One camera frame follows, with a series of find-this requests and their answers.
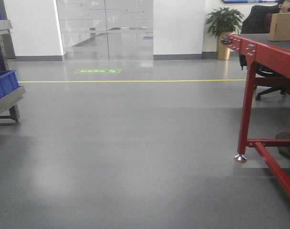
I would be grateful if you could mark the brown cardboard package box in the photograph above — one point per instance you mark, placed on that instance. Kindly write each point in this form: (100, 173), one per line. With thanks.
(280, 27)

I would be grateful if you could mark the glass double door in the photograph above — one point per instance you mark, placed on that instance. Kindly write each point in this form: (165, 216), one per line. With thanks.
(106, 29)

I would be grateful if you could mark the green floor sign sticker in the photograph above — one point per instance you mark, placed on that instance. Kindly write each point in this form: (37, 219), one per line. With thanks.
(97, 71)

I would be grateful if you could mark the blue plastic bin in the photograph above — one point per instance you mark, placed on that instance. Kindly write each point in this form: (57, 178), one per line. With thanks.
(8, 82)

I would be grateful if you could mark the red metal conveyor table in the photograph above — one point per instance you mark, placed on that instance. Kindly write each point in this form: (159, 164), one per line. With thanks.
(259, 48)

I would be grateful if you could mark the green potted plant gold pot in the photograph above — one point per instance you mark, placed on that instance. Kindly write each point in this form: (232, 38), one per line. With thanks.
(221, 22)

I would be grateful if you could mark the black office chair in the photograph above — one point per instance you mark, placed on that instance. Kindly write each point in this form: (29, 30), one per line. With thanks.
(268, 73)

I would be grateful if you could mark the seated person in dark jacket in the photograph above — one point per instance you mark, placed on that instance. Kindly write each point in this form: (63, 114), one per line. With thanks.
(259, 19)

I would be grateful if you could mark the grey metal rack cart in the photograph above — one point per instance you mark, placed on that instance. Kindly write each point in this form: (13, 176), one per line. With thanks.
(8, 104)

